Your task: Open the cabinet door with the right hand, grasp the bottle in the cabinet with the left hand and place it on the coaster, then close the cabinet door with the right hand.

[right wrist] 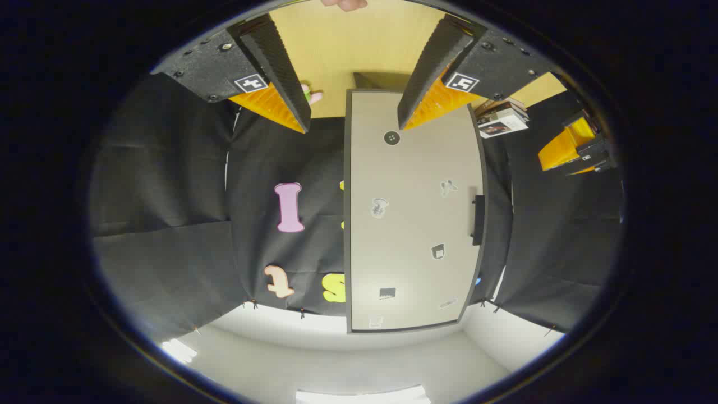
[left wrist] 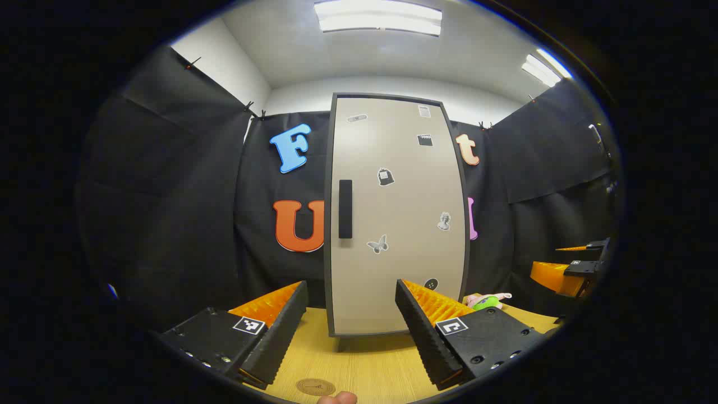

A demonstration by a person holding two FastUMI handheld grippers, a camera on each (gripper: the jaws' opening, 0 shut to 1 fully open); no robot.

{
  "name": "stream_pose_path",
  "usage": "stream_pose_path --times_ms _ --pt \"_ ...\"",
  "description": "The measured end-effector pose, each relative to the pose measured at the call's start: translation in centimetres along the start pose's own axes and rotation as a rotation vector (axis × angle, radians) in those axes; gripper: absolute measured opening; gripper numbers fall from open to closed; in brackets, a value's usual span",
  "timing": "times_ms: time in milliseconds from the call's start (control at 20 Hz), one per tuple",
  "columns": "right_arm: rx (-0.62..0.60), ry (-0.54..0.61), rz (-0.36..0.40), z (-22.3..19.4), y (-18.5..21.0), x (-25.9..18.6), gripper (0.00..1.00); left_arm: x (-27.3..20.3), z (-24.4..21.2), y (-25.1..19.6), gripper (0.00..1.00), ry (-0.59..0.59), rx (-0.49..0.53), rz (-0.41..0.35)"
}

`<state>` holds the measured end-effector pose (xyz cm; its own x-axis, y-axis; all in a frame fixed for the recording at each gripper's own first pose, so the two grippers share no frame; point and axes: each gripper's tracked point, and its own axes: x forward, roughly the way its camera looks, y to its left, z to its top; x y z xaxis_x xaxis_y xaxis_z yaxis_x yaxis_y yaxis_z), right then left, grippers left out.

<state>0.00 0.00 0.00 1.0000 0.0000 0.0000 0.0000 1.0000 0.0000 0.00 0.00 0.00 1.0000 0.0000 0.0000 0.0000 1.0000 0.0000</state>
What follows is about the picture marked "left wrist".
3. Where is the round brown coaster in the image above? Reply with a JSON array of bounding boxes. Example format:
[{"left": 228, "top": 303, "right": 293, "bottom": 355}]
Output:
[{"left": 296, "top": 379, "right": 336, "bottom": 397}]

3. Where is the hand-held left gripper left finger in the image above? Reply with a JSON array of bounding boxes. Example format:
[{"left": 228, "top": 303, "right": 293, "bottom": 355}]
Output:
[{"left": 159, "top": 281, "right": 309, "bottom": 391}]

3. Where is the black backdrop cloth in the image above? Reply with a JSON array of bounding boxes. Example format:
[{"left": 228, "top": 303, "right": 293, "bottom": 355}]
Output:
[{"left": 76, "top": 45, "right": 620, "bottom": 337}]

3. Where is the beige cabinet door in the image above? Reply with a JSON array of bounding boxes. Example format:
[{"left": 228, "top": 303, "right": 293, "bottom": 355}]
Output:
[{"left": 331, "top": 97, "right": 466, "bottom": 336}]

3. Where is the black cabinet door handle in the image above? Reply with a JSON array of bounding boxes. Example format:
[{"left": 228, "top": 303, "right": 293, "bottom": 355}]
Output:
[{"left": 338, "top": 180, "right": 353, "bottom": 239}]

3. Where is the green pink plush toy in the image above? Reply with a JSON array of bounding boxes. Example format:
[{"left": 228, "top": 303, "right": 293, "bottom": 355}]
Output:
[{"left": 463, "top": 292, "right": 512, "bottom": 311}]

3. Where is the ceiling light panel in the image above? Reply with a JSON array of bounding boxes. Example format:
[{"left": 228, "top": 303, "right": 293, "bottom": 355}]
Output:
[
  {"left": 522, "top": 48, "right": 573, "bottom": 88},
  {"left": 314, "top": 0, "right": 443, "bottom": 37}
]

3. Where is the dark grey cabinet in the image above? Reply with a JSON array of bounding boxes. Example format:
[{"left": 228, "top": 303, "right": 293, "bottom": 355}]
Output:
[{"left": 324, "top": 93, "right": 471, "bottom": 353}]

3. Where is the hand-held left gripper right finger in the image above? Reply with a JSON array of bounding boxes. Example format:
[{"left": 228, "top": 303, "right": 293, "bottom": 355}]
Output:
[{"left": 395, "top": 279, "right": 547, "bottom": 392}]

